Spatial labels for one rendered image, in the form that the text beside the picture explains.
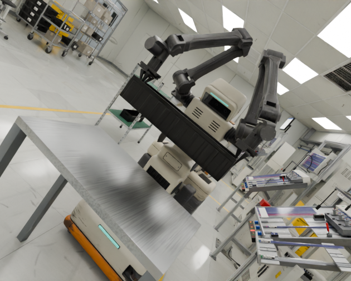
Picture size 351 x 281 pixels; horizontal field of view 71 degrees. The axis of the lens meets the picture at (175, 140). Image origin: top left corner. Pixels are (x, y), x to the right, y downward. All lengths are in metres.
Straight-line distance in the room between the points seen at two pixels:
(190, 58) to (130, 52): 2.74
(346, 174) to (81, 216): 3.04
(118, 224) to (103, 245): 0.92
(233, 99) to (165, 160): 0.52
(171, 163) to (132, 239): 0.78
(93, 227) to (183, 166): 0.68
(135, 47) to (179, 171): 10.71
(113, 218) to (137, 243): 0.10
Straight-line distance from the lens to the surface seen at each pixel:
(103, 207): 0.79
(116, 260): 1.67
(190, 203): 1.73
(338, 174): 3.64
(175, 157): 1.44
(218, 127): 1.39
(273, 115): 1.03
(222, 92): 1.35
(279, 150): 6.73
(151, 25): 11.99
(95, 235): 1.70
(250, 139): 1.02
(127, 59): 11.96
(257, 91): 1.32
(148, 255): 0.76
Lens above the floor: 1.22
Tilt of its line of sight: 11 degrees down
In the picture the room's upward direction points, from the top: 38 degrees clockwise
